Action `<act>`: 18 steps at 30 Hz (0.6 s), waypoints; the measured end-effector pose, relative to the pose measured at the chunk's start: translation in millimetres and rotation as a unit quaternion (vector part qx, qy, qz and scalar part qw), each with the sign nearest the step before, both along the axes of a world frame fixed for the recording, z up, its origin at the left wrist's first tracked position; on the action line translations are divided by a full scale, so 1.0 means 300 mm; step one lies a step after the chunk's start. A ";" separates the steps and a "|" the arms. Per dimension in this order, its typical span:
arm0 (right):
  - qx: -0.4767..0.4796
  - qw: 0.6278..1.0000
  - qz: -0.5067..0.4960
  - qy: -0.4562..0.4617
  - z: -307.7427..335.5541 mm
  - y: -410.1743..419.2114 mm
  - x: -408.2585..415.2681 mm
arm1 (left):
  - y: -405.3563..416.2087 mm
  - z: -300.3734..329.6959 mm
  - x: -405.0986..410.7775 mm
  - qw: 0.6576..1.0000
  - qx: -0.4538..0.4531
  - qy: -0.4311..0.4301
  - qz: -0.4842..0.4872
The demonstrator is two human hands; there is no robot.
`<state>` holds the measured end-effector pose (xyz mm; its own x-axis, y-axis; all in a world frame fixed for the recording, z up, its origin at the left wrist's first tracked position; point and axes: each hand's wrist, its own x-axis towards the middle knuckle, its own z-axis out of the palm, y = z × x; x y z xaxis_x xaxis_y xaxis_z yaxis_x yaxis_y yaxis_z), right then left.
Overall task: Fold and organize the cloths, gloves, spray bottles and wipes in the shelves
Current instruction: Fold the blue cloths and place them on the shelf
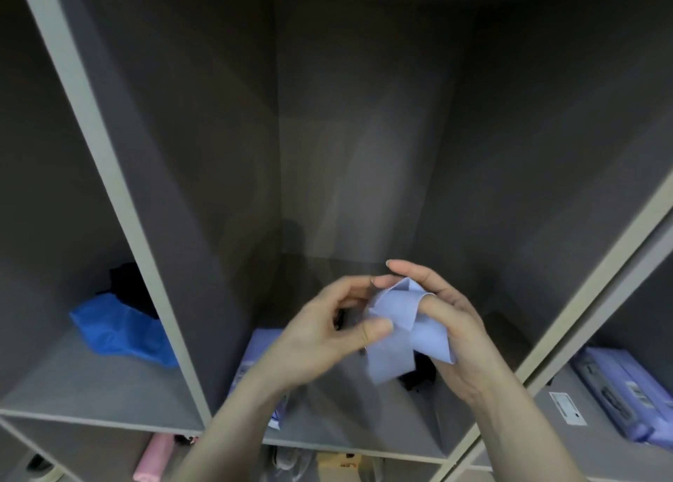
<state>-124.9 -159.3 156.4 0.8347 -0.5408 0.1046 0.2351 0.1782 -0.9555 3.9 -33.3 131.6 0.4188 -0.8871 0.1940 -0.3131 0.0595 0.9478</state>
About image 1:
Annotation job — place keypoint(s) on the person's left hand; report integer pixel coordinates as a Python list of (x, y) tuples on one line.
[(310, 345)]

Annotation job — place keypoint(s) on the person's right hand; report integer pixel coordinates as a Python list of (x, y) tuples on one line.
[(473, 355)]

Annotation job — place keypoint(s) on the black glove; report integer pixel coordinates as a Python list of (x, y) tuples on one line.
[(418, 376)]

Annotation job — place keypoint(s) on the light blue cloth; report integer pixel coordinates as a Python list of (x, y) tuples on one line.
[(389, 350)]

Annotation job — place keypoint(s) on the grey cubby shelf unit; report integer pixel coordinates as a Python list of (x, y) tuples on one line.
[(184, 156)]

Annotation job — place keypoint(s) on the white paper label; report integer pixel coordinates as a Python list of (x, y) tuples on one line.
[(567, 408)]

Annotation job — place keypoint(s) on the grey white sneaker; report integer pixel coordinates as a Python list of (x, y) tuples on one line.
[(288, 458)]

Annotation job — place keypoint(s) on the brown cardboard box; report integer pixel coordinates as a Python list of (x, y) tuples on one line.
[(339, 467)]

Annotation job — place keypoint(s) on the blue plastic bag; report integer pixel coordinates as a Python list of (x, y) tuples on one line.
[(123, 332)]

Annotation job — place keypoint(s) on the pink tumbler bottle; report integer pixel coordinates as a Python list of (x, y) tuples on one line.
[(152, 458)]

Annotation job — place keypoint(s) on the black and white sandal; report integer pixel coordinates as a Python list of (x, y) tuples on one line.
[(37, 463)]

